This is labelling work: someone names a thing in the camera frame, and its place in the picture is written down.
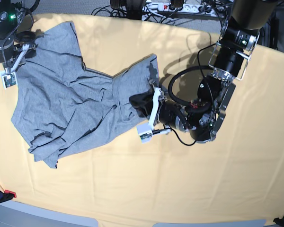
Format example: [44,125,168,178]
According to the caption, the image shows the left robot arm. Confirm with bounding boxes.
[130,0,278,143]

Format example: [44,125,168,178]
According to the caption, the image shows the white power strip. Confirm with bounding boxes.
[142,1,218,17]

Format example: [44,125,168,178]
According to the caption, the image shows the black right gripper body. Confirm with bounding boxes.
[0,35,17,64]

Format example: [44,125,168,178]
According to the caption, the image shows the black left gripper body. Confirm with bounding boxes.
[157,100,193,132]

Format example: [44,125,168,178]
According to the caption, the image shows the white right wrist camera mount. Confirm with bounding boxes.
[0,43,36,89]

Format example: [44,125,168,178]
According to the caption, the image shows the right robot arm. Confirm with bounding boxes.
[0,0,40,63]

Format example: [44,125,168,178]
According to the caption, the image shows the grey t-shirt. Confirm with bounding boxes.
[11,21,159,168]

